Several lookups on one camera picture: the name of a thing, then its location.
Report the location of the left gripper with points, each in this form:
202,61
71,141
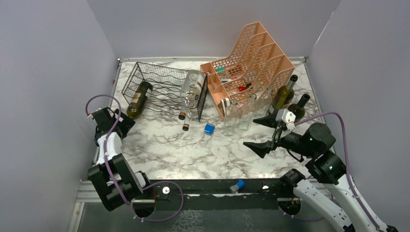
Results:
126,123

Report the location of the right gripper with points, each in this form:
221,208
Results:
261,148

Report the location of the green wine bottle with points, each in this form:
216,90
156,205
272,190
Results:
298,109
283,96

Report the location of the blue grey cylinder cap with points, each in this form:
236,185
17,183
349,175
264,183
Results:
237,186

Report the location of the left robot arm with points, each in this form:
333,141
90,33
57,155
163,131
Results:
112,176

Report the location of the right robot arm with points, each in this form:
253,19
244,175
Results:
349,212

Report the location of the clear bottle with cork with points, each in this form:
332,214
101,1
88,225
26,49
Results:
185,112

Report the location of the large clear labelled bottle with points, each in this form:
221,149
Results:
192,88

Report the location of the white tape dispenser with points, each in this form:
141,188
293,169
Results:
225,106

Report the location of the blue stamp block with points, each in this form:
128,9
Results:
209,129

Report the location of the peach plastic file organizer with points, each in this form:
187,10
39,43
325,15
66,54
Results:
256,58

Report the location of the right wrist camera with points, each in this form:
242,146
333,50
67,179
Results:
286,119

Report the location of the black wire wine rack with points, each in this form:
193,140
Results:
167,83

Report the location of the black base frame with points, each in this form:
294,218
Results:
165,199

